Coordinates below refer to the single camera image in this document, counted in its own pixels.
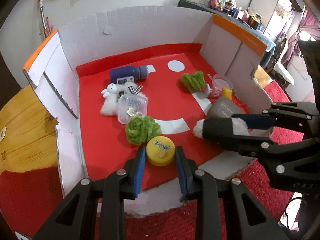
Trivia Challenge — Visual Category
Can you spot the grey oval case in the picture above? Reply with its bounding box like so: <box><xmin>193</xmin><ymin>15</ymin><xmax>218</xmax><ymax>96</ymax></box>
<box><xmin>206</xmin><ymin>96</ymin><xmax>247</xmax><ymax>118</ymax></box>

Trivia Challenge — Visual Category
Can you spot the white and orange pole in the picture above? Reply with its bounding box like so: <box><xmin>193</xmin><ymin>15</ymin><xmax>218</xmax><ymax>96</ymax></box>
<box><xmin>38</xmin><ymin>0</ymin><xmax>50</xmax><ymax>38</ymax></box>

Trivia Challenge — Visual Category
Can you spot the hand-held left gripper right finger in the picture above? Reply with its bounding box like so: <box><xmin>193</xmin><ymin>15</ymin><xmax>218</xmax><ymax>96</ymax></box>
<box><xmin>175</xmin><ymin>146</ymin><xmax>288</xmax><ymax>240</ymax></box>

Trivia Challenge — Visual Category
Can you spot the clear round dish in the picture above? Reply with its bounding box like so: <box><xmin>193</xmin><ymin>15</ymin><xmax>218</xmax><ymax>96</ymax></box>
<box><xmin>212</xmin><ymin>74</ymin><xmax>233</xmax><ymax>90</ymax></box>

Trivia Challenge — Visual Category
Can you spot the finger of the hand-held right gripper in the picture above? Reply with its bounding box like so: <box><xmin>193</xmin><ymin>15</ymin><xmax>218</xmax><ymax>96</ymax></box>
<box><xmin>232</xmin><ymin>101</ymin><xmax>320</xmax><ymax>130</ymax></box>
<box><xmin>220</xmin><ymin>130</ymin><xmax>320</xmax><ymax>193</ymax></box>

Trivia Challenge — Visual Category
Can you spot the white refrigerator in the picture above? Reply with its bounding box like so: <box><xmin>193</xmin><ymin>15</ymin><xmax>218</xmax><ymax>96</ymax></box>
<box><xmin>250</xmin><ymin>0</ymin><xmax>293</xmax><ymax>38</ymax></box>

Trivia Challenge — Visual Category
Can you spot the pink hanging cloth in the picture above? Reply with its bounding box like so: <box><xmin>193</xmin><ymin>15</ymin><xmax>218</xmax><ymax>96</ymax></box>
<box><xmin>285</xmin><ymin>2</ymin><xmax>320</xmax><ymax>63</ymax></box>

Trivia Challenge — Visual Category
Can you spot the small clear plastic box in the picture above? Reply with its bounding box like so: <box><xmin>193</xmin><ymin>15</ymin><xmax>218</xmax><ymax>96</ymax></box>
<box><xmin>117</xmin><ymin>94</ymin><xmax>148</xmax><ymax>125</ymax></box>

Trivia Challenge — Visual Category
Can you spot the red knitted mat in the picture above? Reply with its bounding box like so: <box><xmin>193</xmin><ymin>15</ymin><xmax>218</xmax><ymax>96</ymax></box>
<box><xmin>0</xmin><ymin>79</ymin><xmax>304</xmax><ymax>240</ymax></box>

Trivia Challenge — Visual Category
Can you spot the blue cloth covered table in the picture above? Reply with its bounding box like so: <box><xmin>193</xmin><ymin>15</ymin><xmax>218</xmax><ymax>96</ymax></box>
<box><xmin>177</xmin><ymin>0</ymin><xmax>275</xmax><ymax>53</ymax></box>

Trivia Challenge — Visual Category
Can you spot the white chair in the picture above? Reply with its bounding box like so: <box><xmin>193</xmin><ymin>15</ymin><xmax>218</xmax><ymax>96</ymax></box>
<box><xmin>274</xmin><ymin>62</ymin><xmax>295</xmax><ymax>85</ymax></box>

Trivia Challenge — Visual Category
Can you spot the black and white sock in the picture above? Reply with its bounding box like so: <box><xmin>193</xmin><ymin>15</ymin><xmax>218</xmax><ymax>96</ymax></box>
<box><xmin>193</xmin><ymin>117</ymin><xmax>250</xmax><ymax>140</ymax></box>

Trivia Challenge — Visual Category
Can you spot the row of bottles and jars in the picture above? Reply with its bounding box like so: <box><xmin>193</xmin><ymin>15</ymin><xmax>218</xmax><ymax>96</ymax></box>
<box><xmin>172</xmin><ymin>0</ymin><xmax>264</xmax><ymax>30</ymax></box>

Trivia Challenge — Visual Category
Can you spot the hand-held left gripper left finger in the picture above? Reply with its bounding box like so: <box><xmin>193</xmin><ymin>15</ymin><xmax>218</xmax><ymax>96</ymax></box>
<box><xmin>32</xmin><ymin>146</ymin><xmax>146</xmax><ymax>240</ymax></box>

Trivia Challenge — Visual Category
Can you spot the purple plastic bottle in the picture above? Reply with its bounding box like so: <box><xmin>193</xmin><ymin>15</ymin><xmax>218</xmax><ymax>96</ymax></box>
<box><xmin>109</xmin><ymin>65</ymin><xmax>150</xmax><ymax>84</ymax></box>

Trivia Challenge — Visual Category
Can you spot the orange and white cardboard box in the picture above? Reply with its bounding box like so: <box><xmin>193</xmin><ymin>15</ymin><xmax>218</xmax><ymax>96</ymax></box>
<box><xmin>22</xmin><ymin>5</ymin><xmax>275</xmax><ymax>217</ymax></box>

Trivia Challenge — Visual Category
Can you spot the white star plush toy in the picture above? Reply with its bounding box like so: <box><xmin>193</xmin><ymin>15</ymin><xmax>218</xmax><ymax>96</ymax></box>
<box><xmin>100</xmin><ymin>82</ymin><xmax>148</xmax><ymax>117</ymax></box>

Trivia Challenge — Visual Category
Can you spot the green crochet ball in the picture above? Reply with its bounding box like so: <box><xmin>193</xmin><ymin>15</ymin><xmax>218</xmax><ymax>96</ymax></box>
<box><xmin>180</xmin><ymin>71</ymin><xmax>208</xmax><ymax>92</ymax></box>
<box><xmin>125</xmin><ymin>116</ymin><xmax>162</xmax><ymax>145</ymax></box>

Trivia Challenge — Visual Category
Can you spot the yellow bottle cap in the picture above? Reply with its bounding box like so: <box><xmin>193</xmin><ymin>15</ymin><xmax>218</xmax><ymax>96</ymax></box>
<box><xmin>146</xmin><ymin>135</ymin><xmax>175</xmax><ymax>167</ymax></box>

